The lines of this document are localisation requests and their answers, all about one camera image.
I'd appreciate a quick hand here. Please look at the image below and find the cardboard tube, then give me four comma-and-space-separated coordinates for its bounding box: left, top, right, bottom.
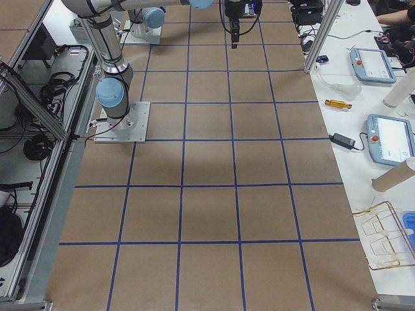
372, 157, 414, 192
383, 67, 415, 108

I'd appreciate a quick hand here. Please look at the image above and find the white light bulb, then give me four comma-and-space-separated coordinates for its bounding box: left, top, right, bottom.
314, 65, 362, 97

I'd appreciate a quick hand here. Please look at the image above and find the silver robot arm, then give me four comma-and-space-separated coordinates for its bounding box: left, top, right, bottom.
128, 1, 263, 49
63, 1, 213, 131

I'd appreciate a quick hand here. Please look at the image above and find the gold metal tool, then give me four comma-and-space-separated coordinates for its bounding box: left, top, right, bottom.
324, 100, 353, 109

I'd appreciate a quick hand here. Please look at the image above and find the upper blue teach pendant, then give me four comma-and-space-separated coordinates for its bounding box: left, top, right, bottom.
350, 48, 396, 84

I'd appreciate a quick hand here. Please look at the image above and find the black power adapter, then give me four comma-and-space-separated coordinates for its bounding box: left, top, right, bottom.
329, 133, 355, 150

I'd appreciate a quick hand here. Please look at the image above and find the lower cardboard tube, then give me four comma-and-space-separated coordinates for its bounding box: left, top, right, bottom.
372, 157, 414, 192

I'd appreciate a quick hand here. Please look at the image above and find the blue teach pendant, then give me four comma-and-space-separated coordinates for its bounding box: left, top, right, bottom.
350, 48, 396, 84
366, 114, 414, 166

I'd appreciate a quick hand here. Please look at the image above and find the gold wire rack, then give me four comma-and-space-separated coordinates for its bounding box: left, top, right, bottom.
353, 201, 414, 271

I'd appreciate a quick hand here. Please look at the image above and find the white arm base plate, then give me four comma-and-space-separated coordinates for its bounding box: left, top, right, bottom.
120, 20, 162, 45
93, 101, 150, 143

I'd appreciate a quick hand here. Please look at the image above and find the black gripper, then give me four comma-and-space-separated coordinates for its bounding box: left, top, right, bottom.
224, 0, 263, 49

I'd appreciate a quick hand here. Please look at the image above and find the upper cardboard tube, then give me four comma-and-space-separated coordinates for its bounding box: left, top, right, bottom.
383, 67, 415, 108

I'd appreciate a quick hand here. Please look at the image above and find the lower blue teach pendant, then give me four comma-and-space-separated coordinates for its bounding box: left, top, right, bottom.
366, 114, 414, 166

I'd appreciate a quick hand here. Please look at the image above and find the aluminium frame post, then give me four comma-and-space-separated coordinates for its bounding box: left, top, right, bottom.
303, 0, 343, 73

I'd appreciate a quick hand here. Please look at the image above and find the blue plastic lid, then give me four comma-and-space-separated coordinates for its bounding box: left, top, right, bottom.
399, 211, 414, 250

